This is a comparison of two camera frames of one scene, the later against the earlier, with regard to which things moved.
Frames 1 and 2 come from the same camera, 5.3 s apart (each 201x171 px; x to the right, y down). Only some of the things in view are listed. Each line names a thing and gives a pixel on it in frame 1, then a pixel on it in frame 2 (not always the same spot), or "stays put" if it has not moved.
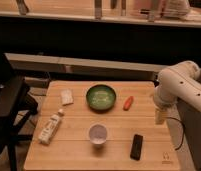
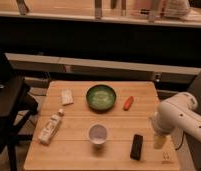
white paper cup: [97, 134] stays put
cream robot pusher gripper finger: [161, 114] → [159, 141]
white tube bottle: [50, 127] stays put
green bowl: [101, 97] stays put
